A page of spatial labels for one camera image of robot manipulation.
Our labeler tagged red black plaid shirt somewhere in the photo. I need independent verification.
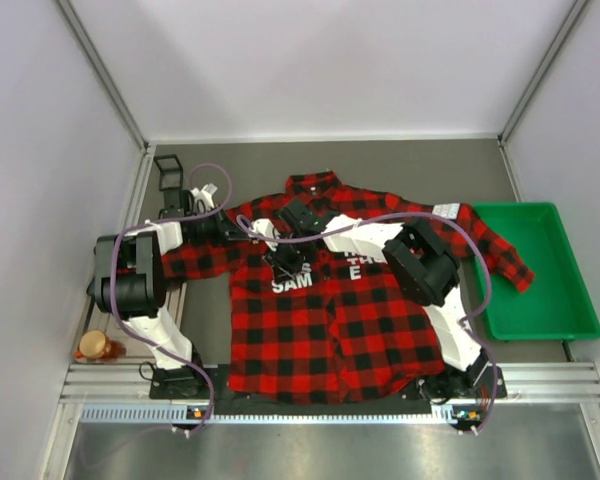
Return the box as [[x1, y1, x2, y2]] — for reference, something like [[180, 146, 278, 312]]
[[162, 171, 535, 404]]

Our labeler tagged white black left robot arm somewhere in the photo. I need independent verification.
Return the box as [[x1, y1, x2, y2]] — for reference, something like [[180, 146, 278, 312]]
[[93, 183, 247, 400]]

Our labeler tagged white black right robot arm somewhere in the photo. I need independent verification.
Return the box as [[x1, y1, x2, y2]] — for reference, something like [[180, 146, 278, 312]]
[[251, 200, 492, 395]]

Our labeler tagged small black brooch box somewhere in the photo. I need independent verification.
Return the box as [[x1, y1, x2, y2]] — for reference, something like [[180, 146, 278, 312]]
[[153, 154, 184, 192]]

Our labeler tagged orange brown cup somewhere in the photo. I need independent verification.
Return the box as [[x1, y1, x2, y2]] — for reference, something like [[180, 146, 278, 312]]
[[74, 330, 126, 361]]

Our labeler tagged green plastic bin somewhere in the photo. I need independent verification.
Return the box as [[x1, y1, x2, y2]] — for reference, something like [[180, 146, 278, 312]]
[[474, 202, 600, 341]]

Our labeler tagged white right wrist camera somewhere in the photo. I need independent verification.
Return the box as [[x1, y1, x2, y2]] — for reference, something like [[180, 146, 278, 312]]
[[249, 219, 281, 243]]

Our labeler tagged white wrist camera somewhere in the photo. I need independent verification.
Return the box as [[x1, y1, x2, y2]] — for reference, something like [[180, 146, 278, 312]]
[[189, 183, 217, 215], [249, 219, 281, 243]]

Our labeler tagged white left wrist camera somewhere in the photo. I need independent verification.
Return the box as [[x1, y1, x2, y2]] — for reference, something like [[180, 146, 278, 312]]
[[189, 183, 217, 215]]

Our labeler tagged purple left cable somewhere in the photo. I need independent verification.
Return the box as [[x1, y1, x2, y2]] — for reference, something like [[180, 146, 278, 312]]
[[108, 162, 234, 431]]

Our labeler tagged slotted grey cable duct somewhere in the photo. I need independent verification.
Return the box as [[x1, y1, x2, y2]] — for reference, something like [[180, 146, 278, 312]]
[[80, 404, 485, 428]]

